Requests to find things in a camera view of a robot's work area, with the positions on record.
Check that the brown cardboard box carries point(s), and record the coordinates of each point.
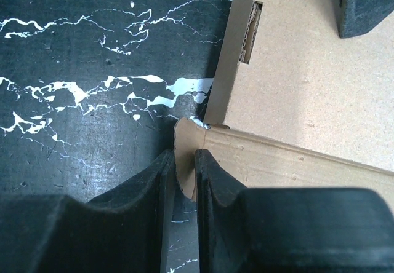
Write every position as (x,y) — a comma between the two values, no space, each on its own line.
(294,105)

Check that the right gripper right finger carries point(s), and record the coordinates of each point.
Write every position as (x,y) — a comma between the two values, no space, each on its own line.
(243,229)

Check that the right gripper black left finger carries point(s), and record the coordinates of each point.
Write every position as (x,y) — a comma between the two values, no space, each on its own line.
(125,229)

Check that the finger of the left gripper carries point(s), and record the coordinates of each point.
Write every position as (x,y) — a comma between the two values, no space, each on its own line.
(358,17)

